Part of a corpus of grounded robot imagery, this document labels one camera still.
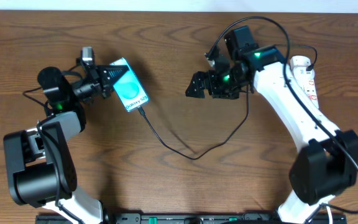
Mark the blue Galaxy smartphone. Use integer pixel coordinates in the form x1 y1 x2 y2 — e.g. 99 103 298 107
110 58 149 112

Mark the black charger cable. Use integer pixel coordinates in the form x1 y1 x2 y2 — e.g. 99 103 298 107
137 44 318 161

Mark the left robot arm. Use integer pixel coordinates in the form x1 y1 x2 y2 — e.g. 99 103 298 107
3 65 129 223

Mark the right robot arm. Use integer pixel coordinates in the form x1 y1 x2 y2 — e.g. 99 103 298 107
185 26 358 223

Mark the white power strip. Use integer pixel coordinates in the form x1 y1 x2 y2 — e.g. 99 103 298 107
290 55 319 108

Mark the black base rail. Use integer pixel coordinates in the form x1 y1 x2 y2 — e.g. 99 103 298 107
35 212 347 224

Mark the white power strip cord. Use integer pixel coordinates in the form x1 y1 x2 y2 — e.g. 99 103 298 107
325 205 334 224

